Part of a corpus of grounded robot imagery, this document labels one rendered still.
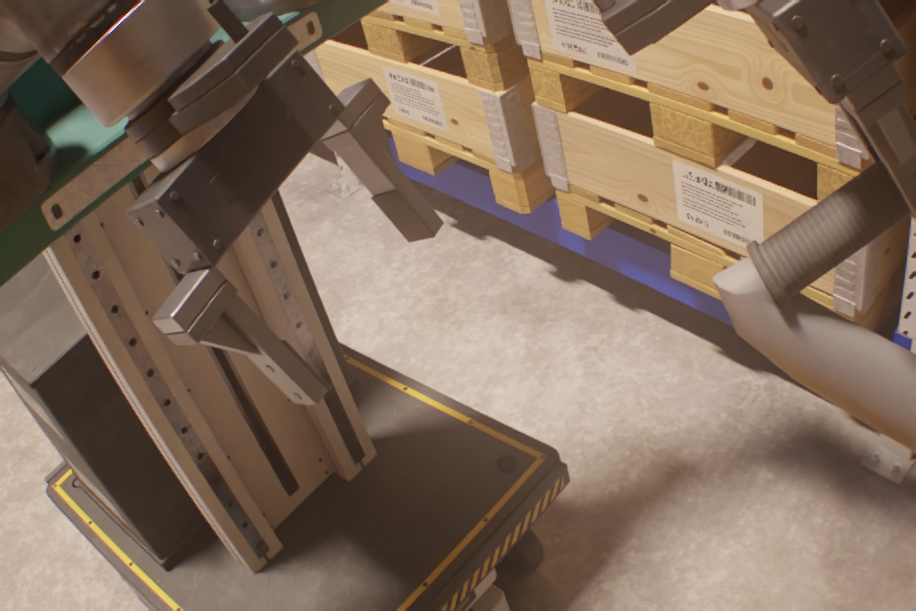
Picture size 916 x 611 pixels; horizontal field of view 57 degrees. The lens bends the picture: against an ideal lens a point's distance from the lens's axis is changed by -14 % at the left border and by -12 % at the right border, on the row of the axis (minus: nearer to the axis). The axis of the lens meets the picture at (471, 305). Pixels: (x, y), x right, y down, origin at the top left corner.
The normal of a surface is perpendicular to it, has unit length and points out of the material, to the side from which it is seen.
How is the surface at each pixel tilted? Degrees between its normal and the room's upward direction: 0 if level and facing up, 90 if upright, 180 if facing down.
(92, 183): 90
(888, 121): 100
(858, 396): 80
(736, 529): 0
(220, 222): 66
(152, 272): 90
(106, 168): 90
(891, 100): 74
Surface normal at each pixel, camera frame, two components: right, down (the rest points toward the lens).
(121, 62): 0.13, 0.48
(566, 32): -0.70, 0.57
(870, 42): -0.11, 0.44
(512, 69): 0.68, 0.38
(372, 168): -0.47, 0.73
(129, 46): 0.31, 0.32
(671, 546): -0.20, -0.73
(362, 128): 0.67, -0.07
